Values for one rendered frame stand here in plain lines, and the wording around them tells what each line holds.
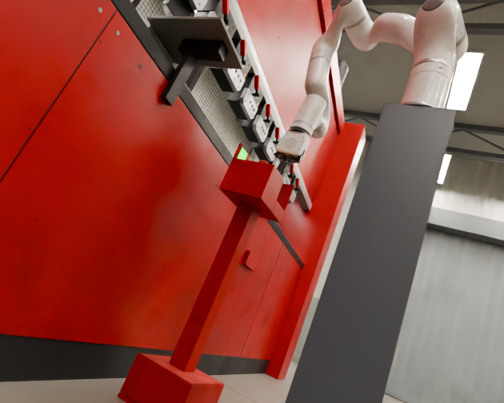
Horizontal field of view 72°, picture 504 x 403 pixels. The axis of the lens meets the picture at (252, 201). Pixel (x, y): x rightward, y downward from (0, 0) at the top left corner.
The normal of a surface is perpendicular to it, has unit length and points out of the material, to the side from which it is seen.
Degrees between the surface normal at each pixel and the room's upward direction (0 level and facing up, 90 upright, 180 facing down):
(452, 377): 90
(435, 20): 127
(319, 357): 90
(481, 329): 90
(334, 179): 90
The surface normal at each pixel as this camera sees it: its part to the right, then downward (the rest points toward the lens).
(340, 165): -0.30, -0.41
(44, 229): 0.88, 0.23
